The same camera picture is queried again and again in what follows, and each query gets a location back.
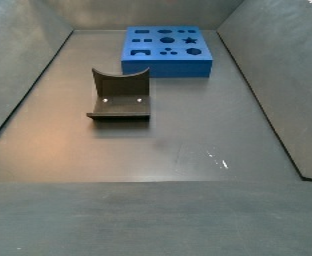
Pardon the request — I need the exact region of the blue shape sorter block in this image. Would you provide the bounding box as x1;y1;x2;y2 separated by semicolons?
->
122;26;214;78

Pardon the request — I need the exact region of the black curved holder bracket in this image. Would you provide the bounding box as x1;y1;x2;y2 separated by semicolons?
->
87;69;151;120

